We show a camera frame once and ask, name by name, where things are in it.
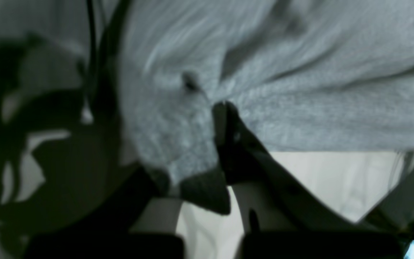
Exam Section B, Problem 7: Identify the grey t-shirt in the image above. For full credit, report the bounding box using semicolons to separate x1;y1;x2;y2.
99;0;414;214

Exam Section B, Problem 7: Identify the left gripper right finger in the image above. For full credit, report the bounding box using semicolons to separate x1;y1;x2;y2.
212;102;404;259

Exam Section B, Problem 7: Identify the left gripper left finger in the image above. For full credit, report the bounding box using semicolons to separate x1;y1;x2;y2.
24;166;185;259

